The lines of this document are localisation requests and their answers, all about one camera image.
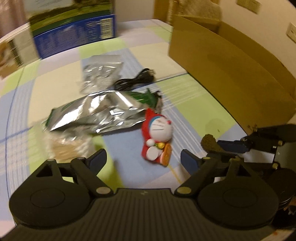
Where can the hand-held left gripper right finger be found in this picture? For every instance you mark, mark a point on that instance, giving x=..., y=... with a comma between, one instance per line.
x=187, y=160

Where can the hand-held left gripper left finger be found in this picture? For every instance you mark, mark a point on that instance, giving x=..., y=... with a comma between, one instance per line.
x=98, y=159

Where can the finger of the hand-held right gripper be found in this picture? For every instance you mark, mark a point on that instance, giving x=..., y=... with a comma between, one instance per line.
x=219, y=155
x=231, y=146

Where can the brown fuzzy lump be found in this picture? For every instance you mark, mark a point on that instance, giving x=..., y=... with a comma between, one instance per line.
x=209, y=142

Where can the red and white cat toy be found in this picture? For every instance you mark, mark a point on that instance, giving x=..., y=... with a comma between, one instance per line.
x=159, y=132

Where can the silver and green foil bag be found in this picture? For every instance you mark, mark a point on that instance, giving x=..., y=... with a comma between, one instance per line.
x=92, y=111

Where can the brown cardboard box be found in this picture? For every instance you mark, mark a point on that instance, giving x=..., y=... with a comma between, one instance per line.
x=231, y=69

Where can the clear packet with beige contents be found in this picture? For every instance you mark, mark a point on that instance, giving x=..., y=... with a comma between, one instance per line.
x=67, y=144

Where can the clear bag of metal hooks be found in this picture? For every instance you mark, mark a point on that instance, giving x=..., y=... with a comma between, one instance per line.
x=99, y=74

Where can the blue and green printed carton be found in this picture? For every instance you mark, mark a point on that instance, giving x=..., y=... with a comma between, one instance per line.
x=69, y=39

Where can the beige fuzzy cushion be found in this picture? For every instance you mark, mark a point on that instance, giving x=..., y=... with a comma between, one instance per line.
x=198, y=9

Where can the brown wooden cabinet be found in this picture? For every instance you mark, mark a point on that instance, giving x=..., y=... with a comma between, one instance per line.
x=163, y=10

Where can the pink curtain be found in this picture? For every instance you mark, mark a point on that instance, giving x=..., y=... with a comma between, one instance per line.
x=11, y=14

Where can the beige wall socket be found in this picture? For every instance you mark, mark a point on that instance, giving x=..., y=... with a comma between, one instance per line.
x=248, y=4
x=291, y=31

